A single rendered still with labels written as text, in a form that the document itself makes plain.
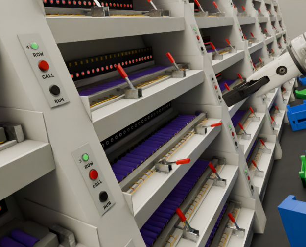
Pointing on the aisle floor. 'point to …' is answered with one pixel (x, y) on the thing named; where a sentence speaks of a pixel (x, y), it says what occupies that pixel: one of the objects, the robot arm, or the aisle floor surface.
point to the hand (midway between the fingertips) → (233, 95)
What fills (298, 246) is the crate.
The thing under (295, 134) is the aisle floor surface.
